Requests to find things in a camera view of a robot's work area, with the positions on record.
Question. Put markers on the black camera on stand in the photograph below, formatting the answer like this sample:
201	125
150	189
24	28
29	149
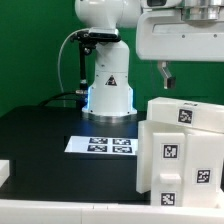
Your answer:
88	39

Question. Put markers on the white cabinet door panel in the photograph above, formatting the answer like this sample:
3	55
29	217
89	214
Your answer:
167	169

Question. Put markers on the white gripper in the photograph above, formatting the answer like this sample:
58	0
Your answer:
163	36

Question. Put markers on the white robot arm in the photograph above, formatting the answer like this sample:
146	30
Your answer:
110	98

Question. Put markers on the white front border rail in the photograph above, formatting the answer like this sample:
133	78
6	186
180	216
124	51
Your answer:
35	212

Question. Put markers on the small white cabinet door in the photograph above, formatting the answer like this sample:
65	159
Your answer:
202	170

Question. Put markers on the white cabinet top block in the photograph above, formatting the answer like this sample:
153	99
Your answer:
204	116

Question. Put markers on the white cabinet box body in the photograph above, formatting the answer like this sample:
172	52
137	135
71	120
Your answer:
145	150

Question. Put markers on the white border rail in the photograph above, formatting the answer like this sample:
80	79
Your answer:
35	212
4	171

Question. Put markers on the white left border rail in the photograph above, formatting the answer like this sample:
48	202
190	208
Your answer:
4	171

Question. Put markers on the white paper with markers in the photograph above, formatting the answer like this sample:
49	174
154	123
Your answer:
102	145

